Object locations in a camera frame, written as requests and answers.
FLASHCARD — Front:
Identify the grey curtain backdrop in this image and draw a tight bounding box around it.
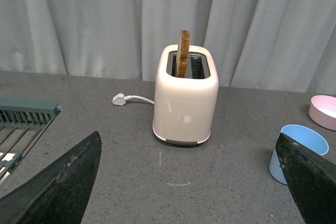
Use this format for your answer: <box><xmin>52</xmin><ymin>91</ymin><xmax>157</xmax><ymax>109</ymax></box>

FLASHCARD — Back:
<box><xmin>1</xmin><ymin>0</ymin><xmax>335</xmax><ymax>94</ymax></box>

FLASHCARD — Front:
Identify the cream two-slot toaster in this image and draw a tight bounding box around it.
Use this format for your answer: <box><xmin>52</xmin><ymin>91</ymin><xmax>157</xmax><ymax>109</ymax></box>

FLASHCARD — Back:
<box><xmin>152</xmin><ymin>45</ymin><xmax>219</xmax><ymax>145</ymax></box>

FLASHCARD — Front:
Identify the green dish rack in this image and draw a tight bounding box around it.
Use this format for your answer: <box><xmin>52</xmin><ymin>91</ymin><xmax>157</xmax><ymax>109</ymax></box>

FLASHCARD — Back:
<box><xmin>1</xmin><ymin>97</ymin><xmax>61</xmax><ymax>185</ymax></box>

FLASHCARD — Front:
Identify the white power cable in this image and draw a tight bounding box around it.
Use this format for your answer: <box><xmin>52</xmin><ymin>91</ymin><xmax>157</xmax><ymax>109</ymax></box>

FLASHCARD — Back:
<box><xmin>124</xmin><ymin>95</ymin><xmax>155</xmax><ymax>105</ymax></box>

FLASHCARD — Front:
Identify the blue plastic cup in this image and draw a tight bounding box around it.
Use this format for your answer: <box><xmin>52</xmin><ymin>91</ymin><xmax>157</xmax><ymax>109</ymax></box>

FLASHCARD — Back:
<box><xmin>269</xmin><ymin>124</ymin><xmax>329</xmax><ymax>185</ymax></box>

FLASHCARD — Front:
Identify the pink bowl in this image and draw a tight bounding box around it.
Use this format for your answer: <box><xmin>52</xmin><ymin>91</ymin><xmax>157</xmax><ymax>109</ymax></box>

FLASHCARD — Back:
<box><xmin>309</xmin><ymin>95</ymin><xmax>335</xmax><ymax>131</ymax></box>

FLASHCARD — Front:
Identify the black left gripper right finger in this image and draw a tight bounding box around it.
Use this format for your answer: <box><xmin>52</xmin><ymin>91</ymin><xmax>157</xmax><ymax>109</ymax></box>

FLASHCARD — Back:
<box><xmin>276</xmin><ymin>133</ymin><xmax>335</xmax><ymax>223</ymax></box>

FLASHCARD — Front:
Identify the white power plug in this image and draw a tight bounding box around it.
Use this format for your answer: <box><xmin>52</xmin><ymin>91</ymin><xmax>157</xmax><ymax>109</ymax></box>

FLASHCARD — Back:
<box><xmin>112</xmin><ymin>93</ymin><xmax>126</xmax><ymax>106</ymax></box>

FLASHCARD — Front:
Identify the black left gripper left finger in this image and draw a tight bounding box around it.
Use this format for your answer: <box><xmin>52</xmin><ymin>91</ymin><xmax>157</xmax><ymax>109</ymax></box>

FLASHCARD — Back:
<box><xmin>1</xmin><ymin>132</ymin><xmax>102</xmax><ymax>223</ymax></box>

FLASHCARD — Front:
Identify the slice of toasted bread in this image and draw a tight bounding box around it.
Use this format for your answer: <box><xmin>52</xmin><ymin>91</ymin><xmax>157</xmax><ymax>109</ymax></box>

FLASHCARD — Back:
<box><xmin>176</xmin><ymin>30</ymin><xmax>190</xmax><ymax>78</ymax></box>

